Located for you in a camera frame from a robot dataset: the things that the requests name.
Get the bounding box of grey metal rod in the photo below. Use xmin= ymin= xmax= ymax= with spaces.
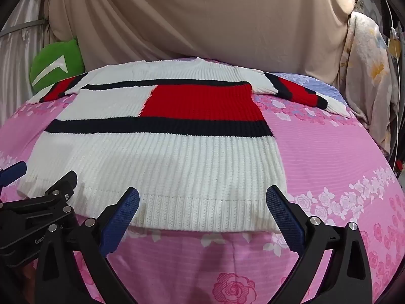
xmin=0 ymin=18 xmax=49 ymax=37

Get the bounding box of silver satin curtain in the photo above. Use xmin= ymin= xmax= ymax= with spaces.
xmin=0 ymin=0 xmax=53 ymax=124

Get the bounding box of beige curtain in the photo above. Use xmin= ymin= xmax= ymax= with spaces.
xmin=47 ymin=0 xmax=354 ymax=84

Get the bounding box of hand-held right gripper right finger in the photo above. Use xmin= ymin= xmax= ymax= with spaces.
xmin=266 ymin=185 xmax=373 ymax=304

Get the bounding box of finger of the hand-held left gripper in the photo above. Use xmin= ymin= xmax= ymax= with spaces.
xmin=44 ymin=170 xmax=78 ymax=210
xmin=0 ymin=161 xmax=28 ymax=191

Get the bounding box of white red navy knit sweater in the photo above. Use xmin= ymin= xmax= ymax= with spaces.
xmin=17 ymin=56 xmax=356 ymax=232

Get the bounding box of pink floral bed sheet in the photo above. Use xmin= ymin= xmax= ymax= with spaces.
xmin=0 ymin=56 xmax=405 ymax=304

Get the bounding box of cream floral cloth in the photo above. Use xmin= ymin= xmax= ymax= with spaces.
xmin=338 ymin=11 xmax=400 ymax=158

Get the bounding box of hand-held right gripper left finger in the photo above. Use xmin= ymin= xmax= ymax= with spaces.
xmin=35 ymin=187 xmax=140 ymax=304

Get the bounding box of green plush pillow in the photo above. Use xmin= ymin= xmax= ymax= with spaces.
xmin=29 ymin=38 xmax=86 ymax=95

